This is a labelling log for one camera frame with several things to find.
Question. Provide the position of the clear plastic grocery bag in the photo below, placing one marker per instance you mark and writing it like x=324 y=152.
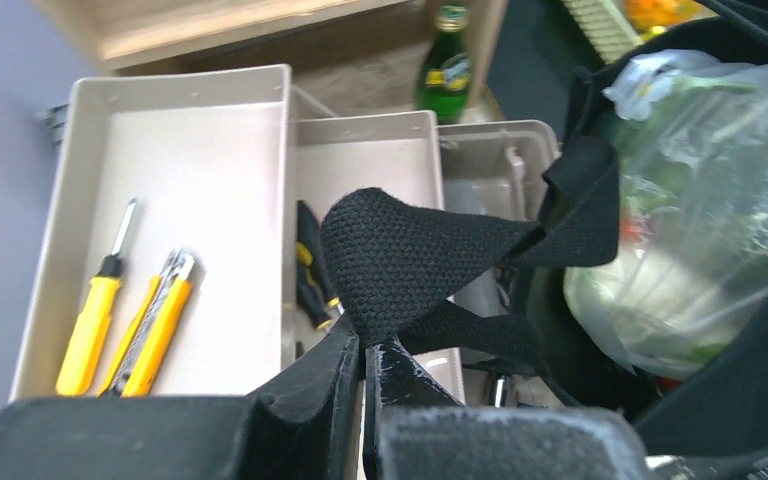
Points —
x=691 y=135

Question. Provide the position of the black yellow small screwdriver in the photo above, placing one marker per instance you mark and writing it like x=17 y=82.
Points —
x=309 y=294

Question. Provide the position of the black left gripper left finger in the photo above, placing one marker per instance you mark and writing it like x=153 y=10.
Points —
x=301 y=424

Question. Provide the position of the yellow handle screwdriver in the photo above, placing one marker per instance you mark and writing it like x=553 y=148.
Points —
x=91 y=326

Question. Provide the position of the yellow utility knife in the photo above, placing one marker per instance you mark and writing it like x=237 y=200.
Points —
x=143 y=347

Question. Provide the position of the black fabric tote bag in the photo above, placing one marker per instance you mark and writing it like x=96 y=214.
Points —
x=395 y=266

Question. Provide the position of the wooden shelf unit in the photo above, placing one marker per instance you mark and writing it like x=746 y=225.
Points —
x=356 y=57

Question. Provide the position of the black yellow large screwdriver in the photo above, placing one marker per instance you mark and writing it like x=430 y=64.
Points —
x=309 y=232

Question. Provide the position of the orange toy pineapple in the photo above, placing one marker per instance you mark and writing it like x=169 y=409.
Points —
x=645 y=14

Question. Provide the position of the black plastic tray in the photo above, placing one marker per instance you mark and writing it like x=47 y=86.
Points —
x=532 y=71

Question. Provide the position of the green perrier glass bottle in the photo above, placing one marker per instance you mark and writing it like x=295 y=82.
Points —
x=444 y=79

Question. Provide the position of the beige plastic toolbox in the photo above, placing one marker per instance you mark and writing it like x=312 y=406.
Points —
x=216 y=163

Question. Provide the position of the green plastic basket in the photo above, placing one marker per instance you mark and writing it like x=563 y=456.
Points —
x=605 y=26

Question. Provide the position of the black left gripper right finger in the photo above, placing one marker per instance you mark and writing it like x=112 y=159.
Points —
x=414 y=429

